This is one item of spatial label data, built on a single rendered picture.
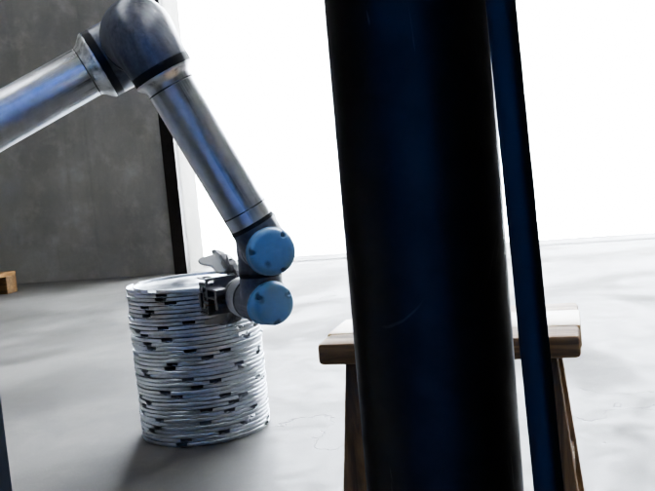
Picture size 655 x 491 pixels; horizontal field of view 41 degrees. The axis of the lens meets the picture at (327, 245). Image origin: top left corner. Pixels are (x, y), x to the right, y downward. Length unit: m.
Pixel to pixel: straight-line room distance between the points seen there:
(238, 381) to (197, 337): 0.14
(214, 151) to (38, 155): 4.49
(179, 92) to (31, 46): 4.52
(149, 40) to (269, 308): 0.47
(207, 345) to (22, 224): 4.09
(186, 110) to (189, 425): 0.80
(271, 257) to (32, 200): 4.57
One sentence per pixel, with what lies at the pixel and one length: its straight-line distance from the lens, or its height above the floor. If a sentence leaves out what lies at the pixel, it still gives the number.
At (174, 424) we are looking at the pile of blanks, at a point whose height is 0.05.
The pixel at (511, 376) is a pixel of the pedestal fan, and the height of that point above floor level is 0.51.
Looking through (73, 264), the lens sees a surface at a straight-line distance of 5.76.
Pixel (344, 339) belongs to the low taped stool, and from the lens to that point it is 1.20.
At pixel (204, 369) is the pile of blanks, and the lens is 1.90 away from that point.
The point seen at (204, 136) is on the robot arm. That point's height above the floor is 0.63.
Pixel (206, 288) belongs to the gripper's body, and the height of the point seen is 0.36.
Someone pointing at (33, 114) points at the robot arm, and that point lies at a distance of 1.50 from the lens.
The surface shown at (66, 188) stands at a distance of 5.73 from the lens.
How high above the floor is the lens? 0.56
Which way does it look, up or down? 5 degrees down
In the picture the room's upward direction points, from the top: 5 degrees counter-clockwise
